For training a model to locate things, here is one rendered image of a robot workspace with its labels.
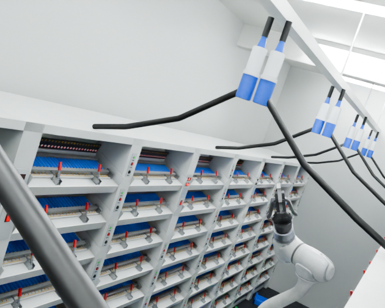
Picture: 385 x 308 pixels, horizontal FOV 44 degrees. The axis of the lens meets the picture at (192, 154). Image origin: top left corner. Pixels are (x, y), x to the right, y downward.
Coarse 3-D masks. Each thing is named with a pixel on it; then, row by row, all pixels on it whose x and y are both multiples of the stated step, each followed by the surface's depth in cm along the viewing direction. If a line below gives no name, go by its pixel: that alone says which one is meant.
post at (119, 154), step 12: (108, 144) 235; (120, 144) 232; (96, 156) 238; (108, 156) 235; (120, 156) 232; (120, 168) 231; (108, 192) 234; (108, 204) 233; (120, 204) 239; (96, 240) 235; (84, 264) 238
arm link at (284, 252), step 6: (294, 240) 202; (300, 240) 204; (276, 246) 204; (282, 246) 202; (288, 246) 201; (294, 246) 200; (276, 252) 207; (282, 252) 203; (288, 252) 200; (294, 252) 199; (282, 258) 205; (288, 258) 201
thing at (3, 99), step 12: (0, 96) 210; (12, 96) 227; (24, 96) 246; (12, 108) 185; (24, 108) 198; (36, 108) 211; (48, 108) 228; (60, 108) 247; (72, 108) 268; (84, 120) 229; (96, 120) 247; (108, 120) 270; (120, 120) 297; (132, 120) 329; (144, 132) 275; (156, 132) 304; (168, 132) 337; (180, 132) 381
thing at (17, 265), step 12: (72, 240) 230; (84, 240) 236; (12, 252) 194; (24, 252) 199; (84, 252) 232; (96, 252) 234; (12, 264) 191; (24, 264) 197; (36, 264) 202; (0, 276) 183; (12, 276) 188; (24, 276) 195
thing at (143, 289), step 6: (138, 282) 304; (138, 288) 302; (144, 288) 302; (120, 294) 286; (132, 294) 294; (138, 294) 298; (144, 294) 302; (114, 300) 277; (120, 300) 281; (126, 300) 285; (132, 300) 289; (138, 300) 299; (114, 306) 273; (120, 306) 279
